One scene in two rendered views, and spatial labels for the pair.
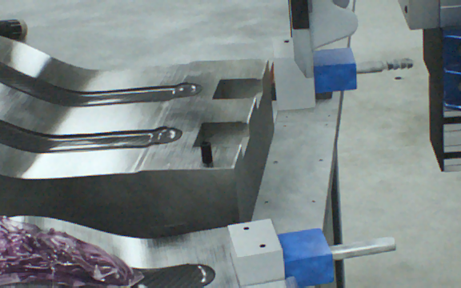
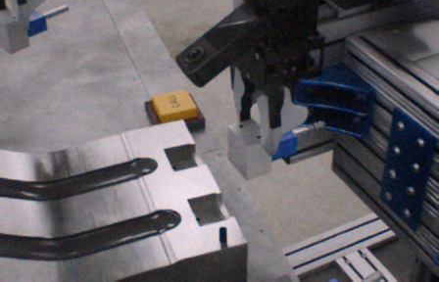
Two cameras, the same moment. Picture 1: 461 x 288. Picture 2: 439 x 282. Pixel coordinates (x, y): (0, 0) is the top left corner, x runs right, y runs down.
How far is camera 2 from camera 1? 0.48 m
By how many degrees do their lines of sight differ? 28
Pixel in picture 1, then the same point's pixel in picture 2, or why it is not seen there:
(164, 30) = (22, 76)
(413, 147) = not seen: hidden behind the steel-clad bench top
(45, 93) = (24, 190)
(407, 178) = not seen: hidden behind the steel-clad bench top
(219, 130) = (199, 201)
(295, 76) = (260, 155)
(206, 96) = (167, 169)
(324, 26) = (287, 120)
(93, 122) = (90, 213)
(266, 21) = (99, 55)
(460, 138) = (300, 141)
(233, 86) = (172, 152)
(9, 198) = not seen: outside the picture
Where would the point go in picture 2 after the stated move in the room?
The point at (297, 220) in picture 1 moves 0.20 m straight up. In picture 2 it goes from (262, 251) to (266, 128)
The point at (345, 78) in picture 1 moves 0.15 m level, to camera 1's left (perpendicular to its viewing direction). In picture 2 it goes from (290, 148) to (185, 189)
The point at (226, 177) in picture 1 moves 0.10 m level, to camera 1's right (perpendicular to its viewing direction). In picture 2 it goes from (241, 249) to (311, 217)
